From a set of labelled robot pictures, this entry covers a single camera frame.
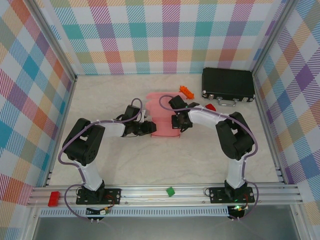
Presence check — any aluminium frame post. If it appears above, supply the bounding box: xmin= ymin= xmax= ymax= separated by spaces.
xmin=250 ymin=0 xmax=298 ymax=74
xmin=27 ymin=0 xmax=78 ymax=82

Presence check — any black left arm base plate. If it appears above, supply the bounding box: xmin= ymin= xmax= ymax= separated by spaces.
xmin=75 ymin=187 xmax=122 ymax=206

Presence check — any aluminium side rail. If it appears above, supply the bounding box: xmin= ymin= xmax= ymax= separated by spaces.
xmin=43 ymin=74 xmax=79 ymax=188
xmin=252 ymin=72 xmax=287 ymax=185

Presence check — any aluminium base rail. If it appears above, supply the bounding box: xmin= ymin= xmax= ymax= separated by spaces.
xmin=26 ymin=184 xmax=302 ymax=209

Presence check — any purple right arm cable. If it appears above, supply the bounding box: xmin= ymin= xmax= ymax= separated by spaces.
xmin=158 ymin=94 xmax=261 ymax=222

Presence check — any red toy brick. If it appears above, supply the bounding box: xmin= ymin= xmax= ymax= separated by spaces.
xmin=47 ymin=191 xmax=62 ymax=208

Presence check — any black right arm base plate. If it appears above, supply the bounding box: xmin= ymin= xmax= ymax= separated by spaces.
xmin=208 ymin=186 xmax=256 ymax=204

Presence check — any orange plastic toy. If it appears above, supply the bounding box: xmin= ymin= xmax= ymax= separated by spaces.
xmin=178 ymin=85 xmax=196 ymax=100

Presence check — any grey metal panel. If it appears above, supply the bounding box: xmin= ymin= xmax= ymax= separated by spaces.
xmin=31 ymin=215 xmax=301 ymax=240

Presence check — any black carrying case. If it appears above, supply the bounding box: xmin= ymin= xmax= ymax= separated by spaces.
xmin=201 ymin=67 xmax=256 ymax=107

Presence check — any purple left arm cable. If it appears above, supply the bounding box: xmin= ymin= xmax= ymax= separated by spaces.
xmin=57 ymin=97 xmax=144 ymax=222

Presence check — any slotted grey cable duct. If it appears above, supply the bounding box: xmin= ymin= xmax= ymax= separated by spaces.
xmin=39 ymin=206 xmax=230 ymax=218

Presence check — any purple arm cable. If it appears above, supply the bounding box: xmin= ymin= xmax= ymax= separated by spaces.
xmin=57 ymin=97 xmax=144 ymax=222
xmin=158 ymin=94 xmax=261 ymax=222

